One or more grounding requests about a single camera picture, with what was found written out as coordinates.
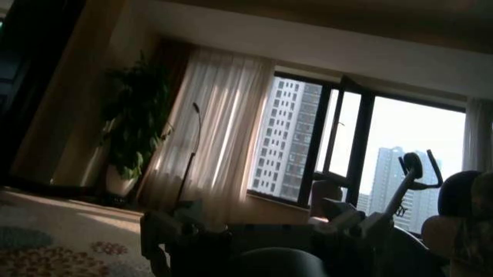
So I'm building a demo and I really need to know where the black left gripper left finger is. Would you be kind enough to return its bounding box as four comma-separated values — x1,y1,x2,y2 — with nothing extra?
138,201,212,277

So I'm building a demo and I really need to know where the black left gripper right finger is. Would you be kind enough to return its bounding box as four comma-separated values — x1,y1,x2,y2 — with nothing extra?
312,198,367,236

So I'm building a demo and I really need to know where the pink upholstered chair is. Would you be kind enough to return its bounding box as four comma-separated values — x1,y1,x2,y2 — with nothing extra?
307,171,344,223

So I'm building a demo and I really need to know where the white exercise bike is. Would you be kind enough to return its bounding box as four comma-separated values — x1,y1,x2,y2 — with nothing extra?
364,148,444,240

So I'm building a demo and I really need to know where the white plant pot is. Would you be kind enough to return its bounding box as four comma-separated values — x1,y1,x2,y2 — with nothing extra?
104,163,140,197

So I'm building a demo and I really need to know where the floral patterned carpet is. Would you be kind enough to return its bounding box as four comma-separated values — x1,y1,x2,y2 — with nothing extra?
0,186,159,277

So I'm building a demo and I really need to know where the dark framed window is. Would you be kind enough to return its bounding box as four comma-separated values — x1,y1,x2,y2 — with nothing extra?
245,71,468,235

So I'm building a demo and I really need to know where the thin black floor lamp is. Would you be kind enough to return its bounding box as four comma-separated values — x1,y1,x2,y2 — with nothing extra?
175,102,203,204

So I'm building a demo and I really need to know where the dark round chair back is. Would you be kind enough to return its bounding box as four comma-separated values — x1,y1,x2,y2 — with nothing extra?
436,170,485,217

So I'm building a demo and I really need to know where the sheer cream curtain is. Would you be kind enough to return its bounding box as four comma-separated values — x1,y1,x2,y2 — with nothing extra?
140,48,275,223

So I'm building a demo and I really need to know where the tall green leafy plant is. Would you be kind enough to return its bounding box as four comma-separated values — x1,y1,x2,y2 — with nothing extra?
98,51,175,180

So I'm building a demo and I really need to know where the pale grey curtain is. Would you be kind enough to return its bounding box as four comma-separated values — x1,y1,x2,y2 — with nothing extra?
460,97,493,174

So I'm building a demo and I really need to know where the dark tall cabinet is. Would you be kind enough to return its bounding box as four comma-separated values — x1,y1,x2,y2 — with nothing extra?
0,0,88,185

